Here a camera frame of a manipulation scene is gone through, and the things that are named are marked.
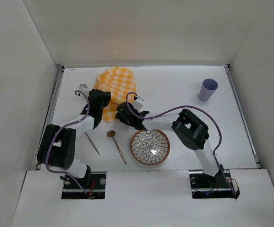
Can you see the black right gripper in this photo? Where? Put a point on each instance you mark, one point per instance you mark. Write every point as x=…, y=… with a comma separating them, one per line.
x=122, y=113

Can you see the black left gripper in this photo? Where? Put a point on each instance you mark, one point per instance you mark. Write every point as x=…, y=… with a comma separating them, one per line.
x=103, y=98

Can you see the copper spoon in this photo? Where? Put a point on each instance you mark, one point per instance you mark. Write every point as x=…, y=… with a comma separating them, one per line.
x=111, y=134

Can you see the yellow white checkered cloth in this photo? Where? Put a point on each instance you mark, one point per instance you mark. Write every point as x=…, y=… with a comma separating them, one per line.
x=118, y=81

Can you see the silver fork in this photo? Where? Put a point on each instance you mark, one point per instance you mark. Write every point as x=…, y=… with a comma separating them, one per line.
x=95, y=148

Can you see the floral patterned bowl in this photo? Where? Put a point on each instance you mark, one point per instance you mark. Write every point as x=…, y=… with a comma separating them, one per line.
x=150, y=147

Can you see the lavender cup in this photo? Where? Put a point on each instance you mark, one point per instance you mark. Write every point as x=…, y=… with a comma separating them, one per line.
x=208, y=88

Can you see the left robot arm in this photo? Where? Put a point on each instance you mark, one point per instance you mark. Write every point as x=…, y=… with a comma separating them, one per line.
x=57, y=148

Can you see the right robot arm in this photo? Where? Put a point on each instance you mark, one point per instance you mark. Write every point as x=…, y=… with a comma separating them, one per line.
x=190, y=129

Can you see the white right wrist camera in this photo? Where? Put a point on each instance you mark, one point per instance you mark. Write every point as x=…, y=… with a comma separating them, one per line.
x=138, y=103

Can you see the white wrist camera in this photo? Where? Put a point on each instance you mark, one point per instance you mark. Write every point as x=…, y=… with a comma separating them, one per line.
x=83, y=88
x=138, y=103

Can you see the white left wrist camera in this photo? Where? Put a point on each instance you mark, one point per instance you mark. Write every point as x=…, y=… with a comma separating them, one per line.
x=83, y=88

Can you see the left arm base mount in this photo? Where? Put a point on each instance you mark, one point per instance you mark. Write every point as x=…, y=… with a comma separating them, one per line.
x=94, y=190

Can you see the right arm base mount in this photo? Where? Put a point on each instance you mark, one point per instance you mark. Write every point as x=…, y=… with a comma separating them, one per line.
x=207, y=187

